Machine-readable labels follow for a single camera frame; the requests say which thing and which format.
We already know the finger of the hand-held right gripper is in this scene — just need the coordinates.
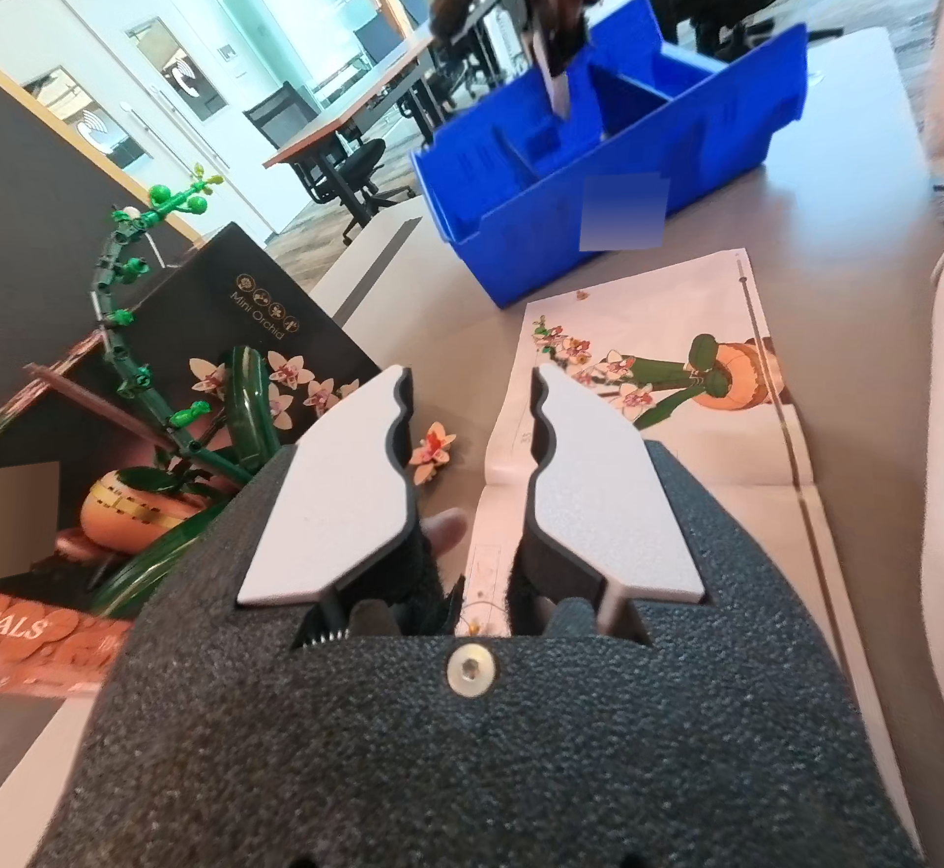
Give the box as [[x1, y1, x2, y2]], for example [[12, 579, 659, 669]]
[[532, 41, 575, 123]]

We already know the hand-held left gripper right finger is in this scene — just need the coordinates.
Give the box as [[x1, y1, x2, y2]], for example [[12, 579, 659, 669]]
[[516, 364, 708, 639]]

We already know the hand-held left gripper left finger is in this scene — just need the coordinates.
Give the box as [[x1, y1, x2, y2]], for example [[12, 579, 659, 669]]
[[235, 364, 429, 637]]

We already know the blue plastic divided bin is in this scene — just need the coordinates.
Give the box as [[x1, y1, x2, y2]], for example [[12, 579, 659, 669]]
[[409, 0, 810, 310]]

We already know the person's left hand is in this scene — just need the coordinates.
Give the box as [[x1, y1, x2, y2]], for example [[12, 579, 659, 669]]
[[424, 509, 469, 559]]

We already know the flower print instruction booklet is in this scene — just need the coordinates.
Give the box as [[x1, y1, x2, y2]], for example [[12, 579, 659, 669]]
[[453, 246, 919, 847]]

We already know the pink toy orchid flower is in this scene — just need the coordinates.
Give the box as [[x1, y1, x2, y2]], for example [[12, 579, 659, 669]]
[[409, 422, 458, 487]]

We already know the toy brick orchid plant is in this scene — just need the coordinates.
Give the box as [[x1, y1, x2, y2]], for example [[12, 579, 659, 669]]
[[77, 164, 296, 618]]

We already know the wooden edged office table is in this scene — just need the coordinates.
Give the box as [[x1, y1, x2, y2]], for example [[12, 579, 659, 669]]
[[264, 24, 443, 231]]

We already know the black flower print box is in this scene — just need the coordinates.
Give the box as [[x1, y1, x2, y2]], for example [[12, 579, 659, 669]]
[[0, 223, 381, 699]]

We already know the door with round sign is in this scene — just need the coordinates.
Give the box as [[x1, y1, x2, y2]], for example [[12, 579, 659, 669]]
[[22, 68, 152, 169], [125, 16, 230, 120]]

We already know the black board with wooden edge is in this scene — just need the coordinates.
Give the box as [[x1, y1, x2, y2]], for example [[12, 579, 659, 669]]
[[0, 72, 204, 405]]

